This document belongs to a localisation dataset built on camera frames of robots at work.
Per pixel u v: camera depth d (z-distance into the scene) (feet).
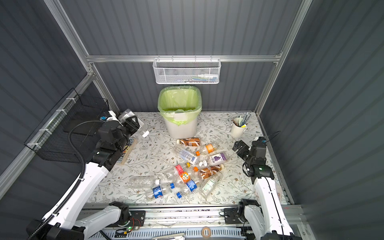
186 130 3.26
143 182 2.78
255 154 1.93
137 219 2.37
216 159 2.99
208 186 2.69
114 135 1.72
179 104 3.43
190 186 2.59
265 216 1.38
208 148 3.09
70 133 2.41
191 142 3.19
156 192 2.53
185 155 2.98
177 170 2.79
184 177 2.69
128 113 2.37
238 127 3.25
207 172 2.75
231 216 2.42
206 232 2.32
